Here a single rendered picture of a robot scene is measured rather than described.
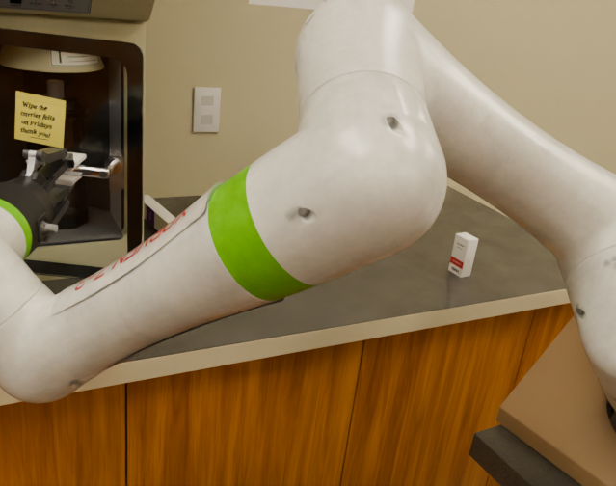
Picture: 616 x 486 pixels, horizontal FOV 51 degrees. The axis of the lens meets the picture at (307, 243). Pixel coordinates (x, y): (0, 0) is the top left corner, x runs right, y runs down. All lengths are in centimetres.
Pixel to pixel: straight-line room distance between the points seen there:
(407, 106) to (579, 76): 196
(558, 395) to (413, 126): 60
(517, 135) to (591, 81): 180
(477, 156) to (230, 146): 115
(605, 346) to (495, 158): 23
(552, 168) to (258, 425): 76
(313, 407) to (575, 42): 157
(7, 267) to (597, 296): 62
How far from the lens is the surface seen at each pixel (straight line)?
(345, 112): 48
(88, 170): 104
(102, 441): 116
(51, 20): 116
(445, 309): 130
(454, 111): 64
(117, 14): 114
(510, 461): 96
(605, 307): 76
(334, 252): 48
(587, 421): 98
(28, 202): 83
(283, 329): 113
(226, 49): 169
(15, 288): 72
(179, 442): 121
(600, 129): 260
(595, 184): 79
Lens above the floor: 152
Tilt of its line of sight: 23 degrees down
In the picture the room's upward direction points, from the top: 7 degrees clockwise
